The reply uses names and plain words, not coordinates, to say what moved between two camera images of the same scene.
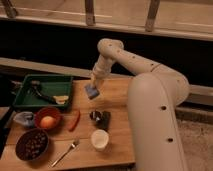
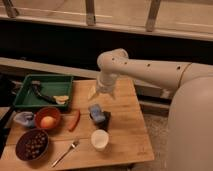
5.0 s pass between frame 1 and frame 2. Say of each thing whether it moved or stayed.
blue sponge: moved
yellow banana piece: stayed
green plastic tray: stayed
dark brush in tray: stayed
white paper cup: stayed
